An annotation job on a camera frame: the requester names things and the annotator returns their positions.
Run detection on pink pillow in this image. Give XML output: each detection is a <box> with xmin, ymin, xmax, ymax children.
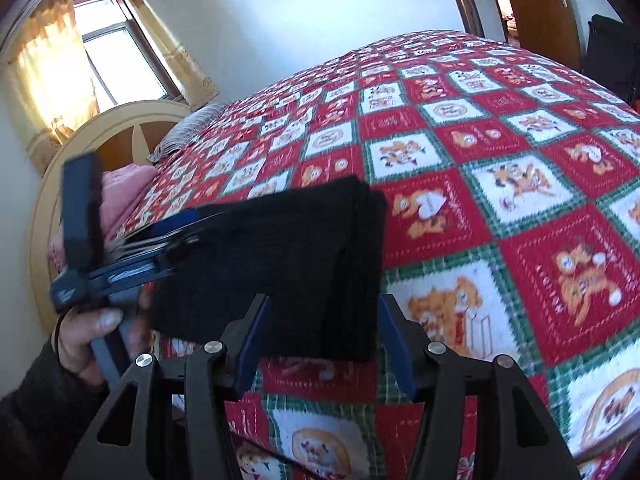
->
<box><xmin>47</xmin><ymin>164</ymin><xmax>160</xmax><ymax>271</ymax></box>

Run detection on cream wooden headboard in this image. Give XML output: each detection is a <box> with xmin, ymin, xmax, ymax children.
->
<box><xmin>27</xmin><ymin>100</ymin><xmax>196</xmax><ymax>341</ymax></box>

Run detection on yellow curtain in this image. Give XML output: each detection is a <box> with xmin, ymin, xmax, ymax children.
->
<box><xmin>112</xmin><ymin>0</ymin><xmax>221</xmax><ymax>110</ymax></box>
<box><xmin>0</xmin><ymin>0</ymin><xmax>101</xmax><ymax>173</ymax></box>

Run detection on person's left hand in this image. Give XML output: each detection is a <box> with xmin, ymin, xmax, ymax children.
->
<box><xmin>56</xmin><ymin>285</ymin><xmax>153</xmax><ymax>386</ymax></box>

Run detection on black bag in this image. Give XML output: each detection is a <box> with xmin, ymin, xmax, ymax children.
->
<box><xmin>584</xmin><ymin>14</ymin><xmax>640</xmax><ymax>108</ymax></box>

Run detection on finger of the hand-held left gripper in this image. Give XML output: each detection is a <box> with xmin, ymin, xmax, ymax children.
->
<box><xmin>150</xmin><ymin>237</ymin><xmax>203</xmax><ymax>277</ymax></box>
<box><xmin>117</xmin><ymin>210</ymin><xmax>226</xmax><ymax>251</ymax></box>

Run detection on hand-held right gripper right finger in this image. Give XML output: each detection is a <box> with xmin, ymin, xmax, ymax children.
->
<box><xmin>378</xmin><ymin>294</ymin><xmax>581</xmax><ymax>480</ymax></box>

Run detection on red checkered printed blanket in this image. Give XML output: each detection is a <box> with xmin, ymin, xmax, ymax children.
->
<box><xmin>115</xmin><ymin>30</ymin><xmax>640</xmax><ymax>480</ymax></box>

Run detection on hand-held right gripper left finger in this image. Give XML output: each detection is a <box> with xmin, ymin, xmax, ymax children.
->
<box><xmin>62</xmin><ymin>294</ymin><xmax>272</xmax><ymax>480</ymax></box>

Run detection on brown wooden door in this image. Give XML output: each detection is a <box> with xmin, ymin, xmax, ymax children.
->
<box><xmin>492</xmin><ymin>0</ymin><xmax>583</xmax><ymax>73</ymax></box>

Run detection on black pants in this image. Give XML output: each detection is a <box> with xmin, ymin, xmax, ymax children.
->
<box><xmin>147</xmin><ymin>175</ymin><xmax>388</xmax><ymax>363</ymax></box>

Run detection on grey striped pillow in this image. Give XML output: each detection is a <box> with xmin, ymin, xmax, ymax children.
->
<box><xmin>149</xmin><ymin>102</ymin><xmax>228</xmax><ymax>165</ymax></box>

